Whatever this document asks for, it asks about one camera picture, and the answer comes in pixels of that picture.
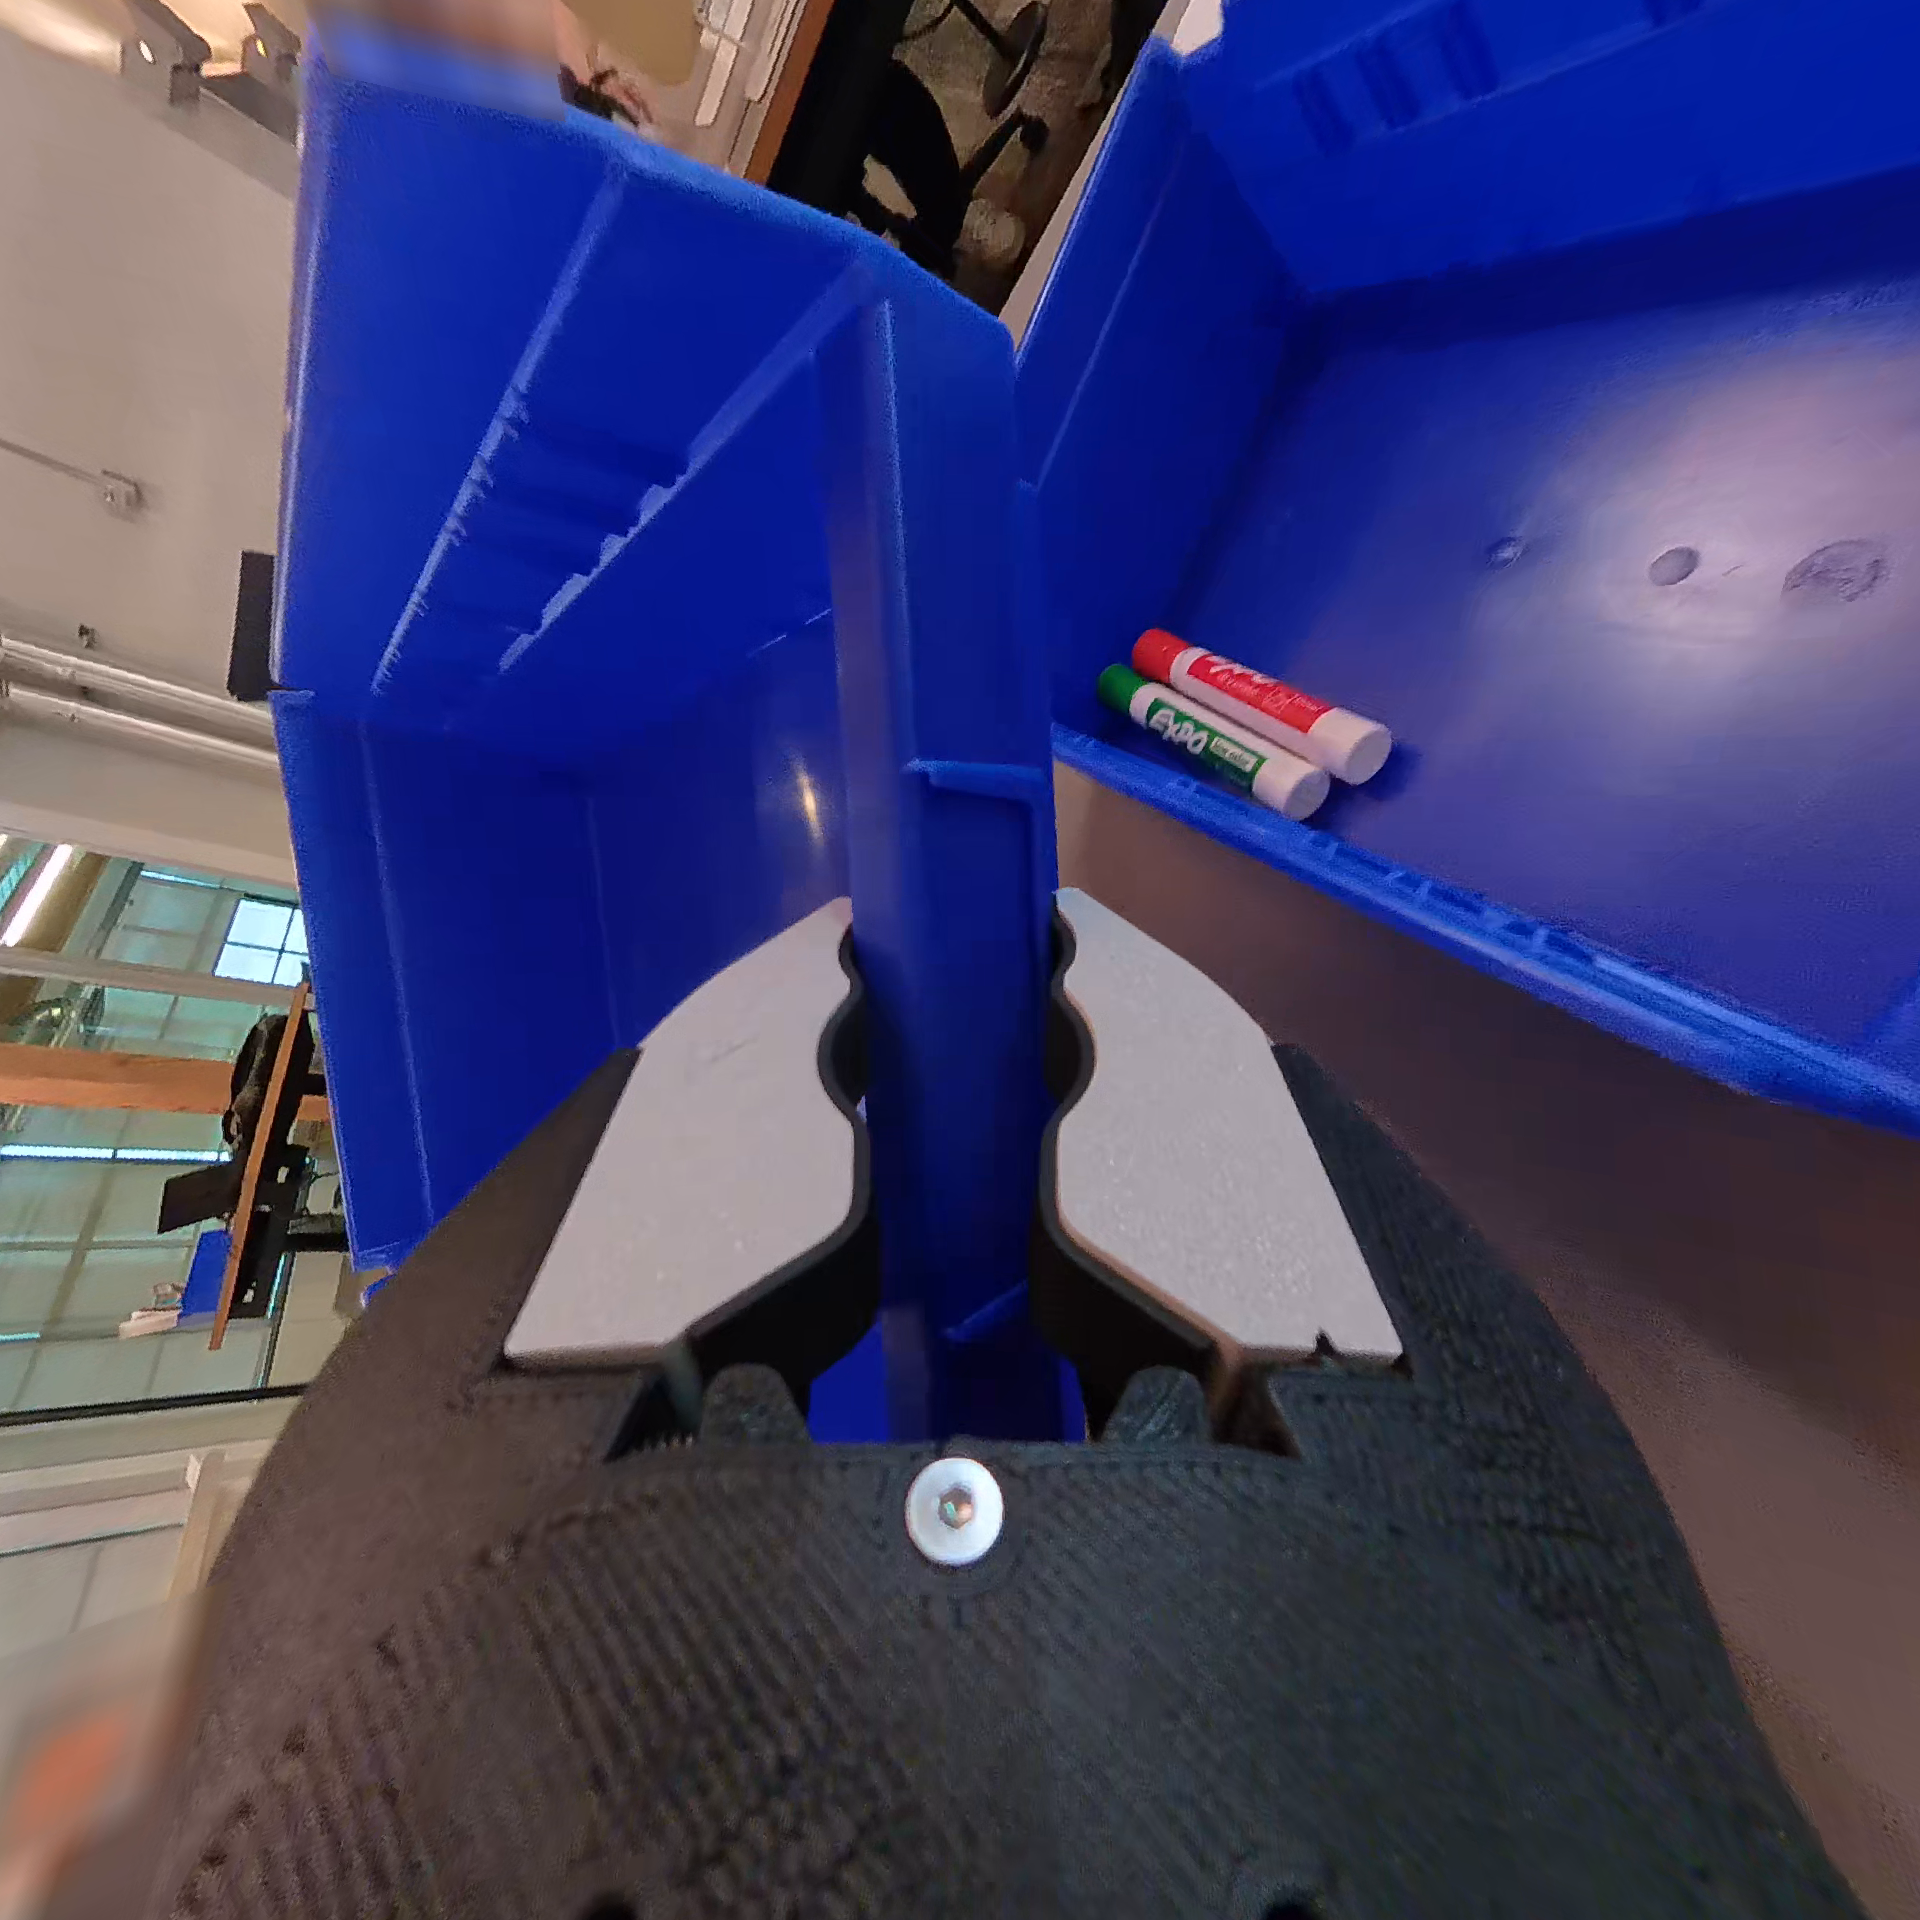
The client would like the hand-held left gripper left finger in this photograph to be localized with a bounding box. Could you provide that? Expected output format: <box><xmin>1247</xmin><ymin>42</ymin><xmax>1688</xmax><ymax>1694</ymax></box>
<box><xmin>503</xmin><ymin>889</ymin><xmax>878</xmax><ymax>1427</ymax></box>

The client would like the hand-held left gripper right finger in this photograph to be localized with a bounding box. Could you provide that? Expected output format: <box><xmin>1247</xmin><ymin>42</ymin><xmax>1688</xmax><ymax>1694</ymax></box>
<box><xmin>1036</xmin><ymin>889</ymin><xmax>1403</xmax><ymax>1427</ymax></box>

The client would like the green dry-erase marker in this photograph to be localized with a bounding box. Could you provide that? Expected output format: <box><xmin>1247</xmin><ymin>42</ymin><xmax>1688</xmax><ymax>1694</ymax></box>
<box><xmin>1095</xmin><ymin>663</ymin><xmax>1331</xmax><ymax>820</ymax></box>

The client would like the red dry-erase marker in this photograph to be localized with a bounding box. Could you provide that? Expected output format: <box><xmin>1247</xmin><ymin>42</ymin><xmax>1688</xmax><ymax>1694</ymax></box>
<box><xmin>1132</xmin><ymin>625</ymin><xmax>1398</xmax><ymax>788</ymax></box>

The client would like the blue plastic bin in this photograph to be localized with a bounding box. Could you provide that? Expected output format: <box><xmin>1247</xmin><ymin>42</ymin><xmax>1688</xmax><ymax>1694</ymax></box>
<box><xmin>1015</xmin><ymin>0</ymin><xmax>1920</xmax><ymax>1137</ymax></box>
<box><xmin>271</xmin><ymin>38</ymin><xmax>1070</xmax><ymax>1442</ymax></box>

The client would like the silver ceiling duct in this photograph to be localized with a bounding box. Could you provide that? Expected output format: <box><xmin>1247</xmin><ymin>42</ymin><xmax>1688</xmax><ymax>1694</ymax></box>
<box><xmin>0</xmin><ymin>625</ymin><xmax>281</xmax><ymax>771</ymax></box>

